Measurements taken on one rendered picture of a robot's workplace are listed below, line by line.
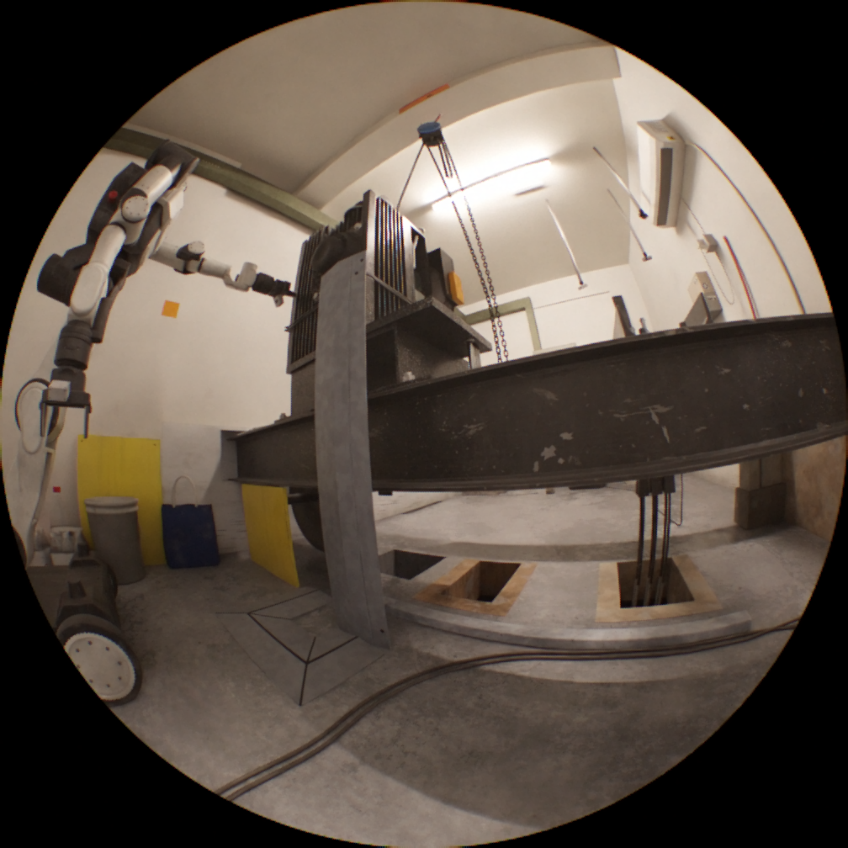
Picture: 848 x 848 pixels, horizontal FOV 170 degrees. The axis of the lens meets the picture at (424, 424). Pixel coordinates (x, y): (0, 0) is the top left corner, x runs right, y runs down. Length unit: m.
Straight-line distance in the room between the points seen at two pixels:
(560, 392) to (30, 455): 1.19
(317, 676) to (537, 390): 0.79
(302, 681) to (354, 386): 0.69
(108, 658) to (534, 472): 0.97
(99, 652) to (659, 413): 1.17
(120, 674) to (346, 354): 0.92
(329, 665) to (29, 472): 0.84
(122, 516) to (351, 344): 1.15
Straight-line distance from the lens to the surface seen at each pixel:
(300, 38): 2.47
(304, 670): 0.74
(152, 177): 0.96
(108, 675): 0.77
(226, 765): 0.62
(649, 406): 0.61
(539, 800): 0.52
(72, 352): 0.69
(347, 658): 0.76
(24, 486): 0.90
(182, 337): 1.90
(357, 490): 0.65
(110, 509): 1.37
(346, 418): 0.67
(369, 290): 0.98
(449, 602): 0.99
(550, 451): 0.60
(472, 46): 2.47
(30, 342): 1.95
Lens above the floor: 0.48
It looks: 7 degrees up
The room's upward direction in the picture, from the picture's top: 4 degrees counter-clockwise
